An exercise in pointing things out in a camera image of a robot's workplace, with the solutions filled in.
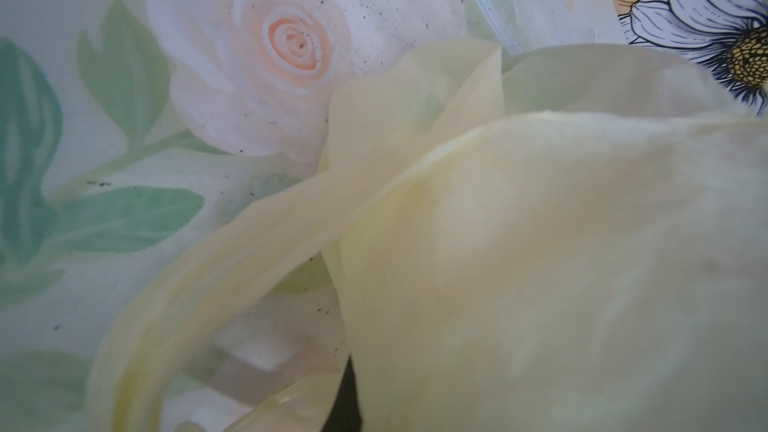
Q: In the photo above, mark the cream printed plastic bag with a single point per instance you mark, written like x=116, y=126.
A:
x=572, y=239

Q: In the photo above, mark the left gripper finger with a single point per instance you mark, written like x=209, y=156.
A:
x=345, y=414

